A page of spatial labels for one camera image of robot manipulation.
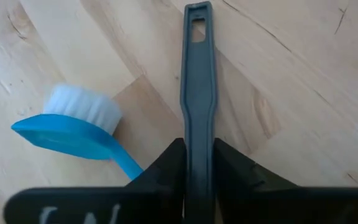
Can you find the dark grey round-head dish brush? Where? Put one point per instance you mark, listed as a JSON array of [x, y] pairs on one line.
[[199, 93]]

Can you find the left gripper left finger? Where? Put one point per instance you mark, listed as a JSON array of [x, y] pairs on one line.
[[166, 174]]

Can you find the teal dish brush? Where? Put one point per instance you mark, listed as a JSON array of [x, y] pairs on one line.
[[73, 137]]

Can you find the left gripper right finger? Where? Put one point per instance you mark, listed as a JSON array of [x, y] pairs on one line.
[[238, 168]]

